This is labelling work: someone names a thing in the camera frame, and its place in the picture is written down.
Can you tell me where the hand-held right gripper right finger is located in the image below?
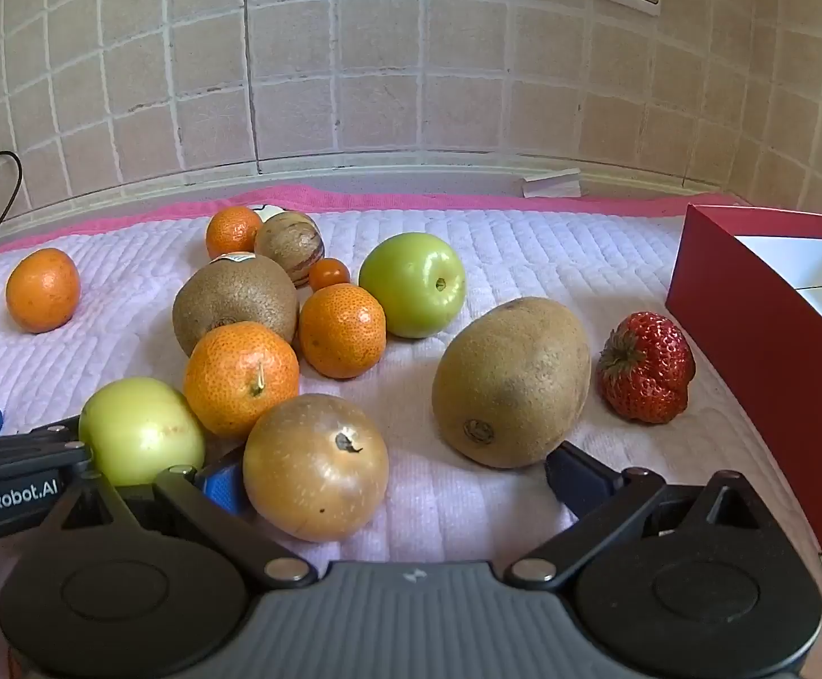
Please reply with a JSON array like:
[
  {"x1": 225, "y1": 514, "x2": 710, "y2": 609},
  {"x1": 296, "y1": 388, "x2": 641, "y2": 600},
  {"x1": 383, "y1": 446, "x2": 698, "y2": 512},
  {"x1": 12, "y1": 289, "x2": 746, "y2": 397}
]
[{"x1": 506, "y1": 440, "x2": 783, "y2": 590}]

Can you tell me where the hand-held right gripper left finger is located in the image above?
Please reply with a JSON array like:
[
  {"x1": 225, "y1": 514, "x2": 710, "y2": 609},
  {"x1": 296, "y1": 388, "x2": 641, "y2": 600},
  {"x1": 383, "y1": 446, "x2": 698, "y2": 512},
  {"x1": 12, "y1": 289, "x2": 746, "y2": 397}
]
[{"x1": 43, "y1": 457, "x2": 319, "y2": 590}]

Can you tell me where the smooth brown passion fruit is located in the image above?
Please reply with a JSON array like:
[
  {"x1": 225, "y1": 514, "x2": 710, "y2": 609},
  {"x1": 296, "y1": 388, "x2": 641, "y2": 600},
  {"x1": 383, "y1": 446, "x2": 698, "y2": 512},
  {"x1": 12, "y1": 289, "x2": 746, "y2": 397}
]
[{"x1": 243, "y1": 394, "x2": 390, "y2": 543}]

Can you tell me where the yellow-green apple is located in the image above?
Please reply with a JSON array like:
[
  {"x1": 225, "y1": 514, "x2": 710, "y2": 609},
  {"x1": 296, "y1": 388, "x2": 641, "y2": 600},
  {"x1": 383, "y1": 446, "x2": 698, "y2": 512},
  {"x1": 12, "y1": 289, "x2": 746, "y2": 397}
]
[{"x1": 78, "y1": 377, "x2": 206, "y2": 488}]

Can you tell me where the mandarin with stem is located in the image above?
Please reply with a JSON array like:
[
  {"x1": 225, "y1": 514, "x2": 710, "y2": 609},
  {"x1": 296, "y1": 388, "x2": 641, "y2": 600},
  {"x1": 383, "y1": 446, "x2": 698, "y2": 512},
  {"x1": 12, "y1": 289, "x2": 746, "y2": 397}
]
[{"x1": 183, "y1": 321, "x2": 302, "y2": 440}]

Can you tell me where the large brown kiwi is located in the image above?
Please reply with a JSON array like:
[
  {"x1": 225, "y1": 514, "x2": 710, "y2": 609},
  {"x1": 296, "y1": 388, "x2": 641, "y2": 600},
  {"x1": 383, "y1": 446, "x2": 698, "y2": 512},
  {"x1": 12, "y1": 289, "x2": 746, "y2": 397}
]
[{"x1": 432, "y1": 297, "x2": 593, "y2": 469}]

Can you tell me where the red strawberry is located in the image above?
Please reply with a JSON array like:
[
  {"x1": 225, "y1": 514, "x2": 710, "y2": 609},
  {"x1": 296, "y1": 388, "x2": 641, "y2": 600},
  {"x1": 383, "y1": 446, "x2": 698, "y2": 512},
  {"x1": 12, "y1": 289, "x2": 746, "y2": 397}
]
[{"x1": 597, "y1": 311, "x2": 696, "y2": 426}]

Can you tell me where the orange mandarin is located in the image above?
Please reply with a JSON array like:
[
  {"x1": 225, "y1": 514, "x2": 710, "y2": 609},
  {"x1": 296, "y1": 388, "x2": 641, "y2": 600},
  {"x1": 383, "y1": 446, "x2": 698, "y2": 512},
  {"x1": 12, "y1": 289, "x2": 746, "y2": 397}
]
[
  {"x1": 5, "y1": 247, "x2": 81, "y2": 335},
  {"x1": 298, "y1": 283, "x2": 388, "y2": 379},
  {"x1": 205, "y1": 207, "x2": 265, "y2": 261}
]

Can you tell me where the kiwi with label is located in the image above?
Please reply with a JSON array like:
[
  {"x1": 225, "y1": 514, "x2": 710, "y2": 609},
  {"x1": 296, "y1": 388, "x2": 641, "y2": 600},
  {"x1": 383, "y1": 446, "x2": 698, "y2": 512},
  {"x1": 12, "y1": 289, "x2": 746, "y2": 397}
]
[{"x1": 172, "y1": 252, "x2": 300, "y2": 358}]

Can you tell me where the red cardboard box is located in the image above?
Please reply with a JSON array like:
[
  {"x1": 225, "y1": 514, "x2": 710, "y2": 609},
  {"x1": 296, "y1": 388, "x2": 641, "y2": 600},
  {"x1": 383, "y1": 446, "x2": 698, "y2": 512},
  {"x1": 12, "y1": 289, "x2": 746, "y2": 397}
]
[{"x1": 665, "y1": 204, "x2": 822, "y2": 627}]

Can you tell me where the bright green apple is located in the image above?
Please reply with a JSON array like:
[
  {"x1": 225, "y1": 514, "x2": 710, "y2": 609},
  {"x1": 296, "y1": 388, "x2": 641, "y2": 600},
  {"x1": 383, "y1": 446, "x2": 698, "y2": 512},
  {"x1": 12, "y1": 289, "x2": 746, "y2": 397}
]
[{"x1": 358, "y1": 232, "x2": 467, "y2": 339}]

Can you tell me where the striped brown passion fruit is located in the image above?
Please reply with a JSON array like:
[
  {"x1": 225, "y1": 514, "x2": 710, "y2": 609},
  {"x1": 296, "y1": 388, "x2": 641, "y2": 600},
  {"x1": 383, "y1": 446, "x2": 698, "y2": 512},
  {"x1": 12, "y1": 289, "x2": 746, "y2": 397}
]
[{"x1": 253, "y1": 212, "x2": 325, "y2": 289}]

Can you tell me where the folded white paper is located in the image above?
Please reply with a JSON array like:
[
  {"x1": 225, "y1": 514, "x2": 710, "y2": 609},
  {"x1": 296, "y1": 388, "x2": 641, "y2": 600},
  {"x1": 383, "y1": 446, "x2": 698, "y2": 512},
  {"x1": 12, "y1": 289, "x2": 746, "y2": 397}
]
[{"x1": 522, "y1": 168, "x2": 583, "y2": 199}]

